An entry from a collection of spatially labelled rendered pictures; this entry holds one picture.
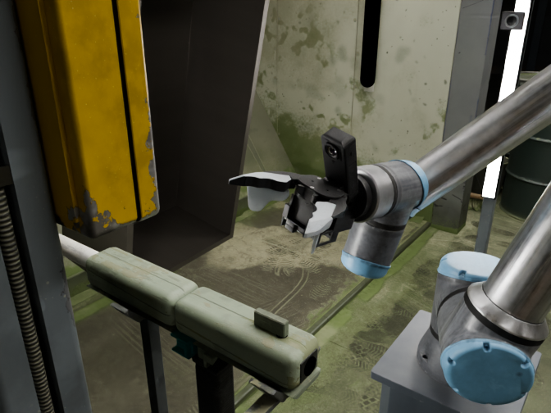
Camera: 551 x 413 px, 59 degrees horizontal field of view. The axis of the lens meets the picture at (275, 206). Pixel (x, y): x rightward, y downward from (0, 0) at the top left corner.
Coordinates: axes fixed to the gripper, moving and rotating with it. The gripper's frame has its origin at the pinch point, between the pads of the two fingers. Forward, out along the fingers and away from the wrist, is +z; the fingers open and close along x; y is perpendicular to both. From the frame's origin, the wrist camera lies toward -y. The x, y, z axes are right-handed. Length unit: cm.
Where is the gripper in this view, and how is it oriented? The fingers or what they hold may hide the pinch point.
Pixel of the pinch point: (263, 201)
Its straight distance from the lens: 62.9
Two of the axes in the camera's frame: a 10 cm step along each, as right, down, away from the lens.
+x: -6.6, -4.6, 5.9
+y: -2.3, 8.7, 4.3
